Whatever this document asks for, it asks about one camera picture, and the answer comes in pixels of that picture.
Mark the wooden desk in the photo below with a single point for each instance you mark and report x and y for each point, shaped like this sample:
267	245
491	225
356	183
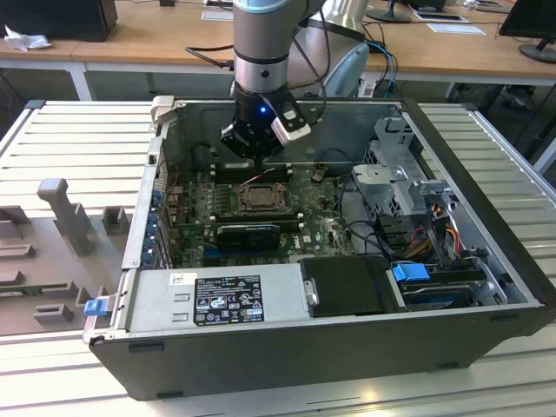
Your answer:
174	39

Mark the hard disk in blue carrier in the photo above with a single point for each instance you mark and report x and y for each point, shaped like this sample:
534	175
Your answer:
410	274

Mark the black plastic shroud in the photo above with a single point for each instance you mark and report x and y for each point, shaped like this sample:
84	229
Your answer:
343	282

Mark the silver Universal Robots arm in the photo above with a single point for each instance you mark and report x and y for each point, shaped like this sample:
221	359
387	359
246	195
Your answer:
260	35

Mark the silver topped CPU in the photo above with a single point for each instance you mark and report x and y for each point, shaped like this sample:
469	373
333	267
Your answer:
262	196

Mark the green motherboard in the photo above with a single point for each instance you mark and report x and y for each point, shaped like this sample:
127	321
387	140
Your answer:
321	234

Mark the silver power supply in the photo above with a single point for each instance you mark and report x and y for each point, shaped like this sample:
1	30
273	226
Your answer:
152	304

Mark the silver camera on black bracket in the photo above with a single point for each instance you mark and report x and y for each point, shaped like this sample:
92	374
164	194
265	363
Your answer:
293	128

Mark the black monitor stand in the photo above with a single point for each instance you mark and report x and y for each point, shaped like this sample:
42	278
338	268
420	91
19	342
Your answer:
388	16

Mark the crumpled white paper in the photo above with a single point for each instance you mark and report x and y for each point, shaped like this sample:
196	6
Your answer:
26	40

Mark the green RAM stick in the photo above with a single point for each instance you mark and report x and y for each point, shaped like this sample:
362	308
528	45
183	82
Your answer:
21	291

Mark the perforated metal drive cage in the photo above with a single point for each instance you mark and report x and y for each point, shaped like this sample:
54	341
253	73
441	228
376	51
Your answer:
404	187

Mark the black CPU socket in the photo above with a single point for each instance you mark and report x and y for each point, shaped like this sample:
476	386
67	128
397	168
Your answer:
260	210

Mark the grey parts rack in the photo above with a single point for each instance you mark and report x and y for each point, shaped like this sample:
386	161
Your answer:
56	260

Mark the black RAM slot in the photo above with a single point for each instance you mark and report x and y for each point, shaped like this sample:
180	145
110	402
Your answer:
234	174
234	164
260	218
230	179
234	169
260	214
260	210
260	221

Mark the black graphics card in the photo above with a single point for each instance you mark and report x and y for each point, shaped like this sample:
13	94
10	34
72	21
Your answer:
247	238

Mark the white paper sheet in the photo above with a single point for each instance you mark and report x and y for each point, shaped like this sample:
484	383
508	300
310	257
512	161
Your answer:
217	15
456	28

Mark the black computer unit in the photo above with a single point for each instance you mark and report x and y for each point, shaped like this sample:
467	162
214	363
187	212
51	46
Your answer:
56	17

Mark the black open PC case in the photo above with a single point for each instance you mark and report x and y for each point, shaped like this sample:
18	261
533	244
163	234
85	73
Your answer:
260	360

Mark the blue plastic latch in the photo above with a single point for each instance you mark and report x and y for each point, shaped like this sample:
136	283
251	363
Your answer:
95	308

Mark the pale grey case latch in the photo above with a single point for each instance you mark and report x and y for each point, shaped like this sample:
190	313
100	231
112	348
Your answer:
161	108

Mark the black monitor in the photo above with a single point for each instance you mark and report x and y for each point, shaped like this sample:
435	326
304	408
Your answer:
527	17

